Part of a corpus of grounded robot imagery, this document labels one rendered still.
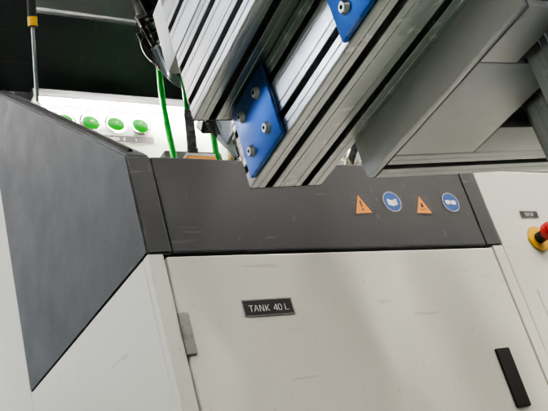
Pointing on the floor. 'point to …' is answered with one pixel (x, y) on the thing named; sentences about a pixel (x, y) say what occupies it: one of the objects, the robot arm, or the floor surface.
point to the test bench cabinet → (161, 350)
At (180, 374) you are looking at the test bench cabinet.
